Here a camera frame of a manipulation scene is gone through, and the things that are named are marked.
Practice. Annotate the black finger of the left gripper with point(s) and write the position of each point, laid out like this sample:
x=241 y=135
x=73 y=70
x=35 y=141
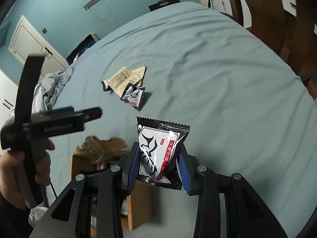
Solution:
x=91 y=114

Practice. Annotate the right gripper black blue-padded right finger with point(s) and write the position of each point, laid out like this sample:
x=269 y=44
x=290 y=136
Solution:
x=228 y=206

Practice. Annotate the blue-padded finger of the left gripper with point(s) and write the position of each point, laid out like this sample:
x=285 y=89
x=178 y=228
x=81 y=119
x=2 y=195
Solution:
x=57 y=111

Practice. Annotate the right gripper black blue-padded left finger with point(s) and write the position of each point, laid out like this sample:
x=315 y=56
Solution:
x=70 y=214

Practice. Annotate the white black snack packet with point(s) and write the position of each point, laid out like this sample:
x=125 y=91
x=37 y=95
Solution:
x=159 y=147
x=133 y=95

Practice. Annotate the black sleeve forearm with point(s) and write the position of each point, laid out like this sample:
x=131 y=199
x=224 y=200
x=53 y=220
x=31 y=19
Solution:
x=14 y=221

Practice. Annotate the person's left hand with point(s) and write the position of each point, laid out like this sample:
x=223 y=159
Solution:
x=10 y=189

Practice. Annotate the crumpled grey blanket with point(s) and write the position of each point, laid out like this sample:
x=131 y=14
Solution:
x=48 y=89

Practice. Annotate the snack packet far left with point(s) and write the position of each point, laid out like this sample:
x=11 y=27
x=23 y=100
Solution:
x=105 y=85

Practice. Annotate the cardboard box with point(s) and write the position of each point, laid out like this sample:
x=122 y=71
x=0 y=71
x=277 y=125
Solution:
x=96 y=154

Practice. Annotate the beige snack packet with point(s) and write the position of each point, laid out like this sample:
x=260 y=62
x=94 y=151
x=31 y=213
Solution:
x=121 y=79
x=140 y=72

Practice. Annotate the dark blue framed object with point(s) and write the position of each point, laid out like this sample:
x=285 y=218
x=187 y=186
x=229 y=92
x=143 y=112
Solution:
x=86 y=43

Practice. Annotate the white door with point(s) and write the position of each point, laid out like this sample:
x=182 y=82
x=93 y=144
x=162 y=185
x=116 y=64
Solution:
x=26 y=40

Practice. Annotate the teal bed sheet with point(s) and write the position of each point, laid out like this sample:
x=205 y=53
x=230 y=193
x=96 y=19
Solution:
x=248 y=112

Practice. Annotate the black bag behind bed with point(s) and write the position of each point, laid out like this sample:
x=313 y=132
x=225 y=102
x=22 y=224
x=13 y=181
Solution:
x=162 y=3

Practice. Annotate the brown wooden furniture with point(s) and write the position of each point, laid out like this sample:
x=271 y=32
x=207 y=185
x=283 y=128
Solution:
x=291 y=37

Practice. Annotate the metal wall bracket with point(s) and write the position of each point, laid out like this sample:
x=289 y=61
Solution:
x=90 y=4

